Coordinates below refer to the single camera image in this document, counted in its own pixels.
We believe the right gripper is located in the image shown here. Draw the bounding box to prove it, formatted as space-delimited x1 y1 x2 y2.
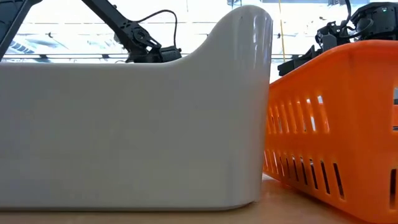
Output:
277 21 352 77

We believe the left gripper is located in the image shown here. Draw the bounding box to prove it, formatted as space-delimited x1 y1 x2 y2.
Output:
152 45 183 63

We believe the long yellow floor cable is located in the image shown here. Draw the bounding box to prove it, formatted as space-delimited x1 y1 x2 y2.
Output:
278 0 285 63

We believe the white plastic bin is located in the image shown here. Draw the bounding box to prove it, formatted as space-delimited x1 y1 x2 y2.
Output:
0 4 274 212

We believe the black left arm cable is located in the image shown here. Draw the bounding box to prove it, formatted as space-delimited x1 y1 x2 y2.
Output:
136 9 179 49

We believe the orange slotted plastic basket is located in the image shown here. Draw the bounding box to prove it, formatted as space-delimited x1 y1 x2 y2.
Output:
262 39 398 224

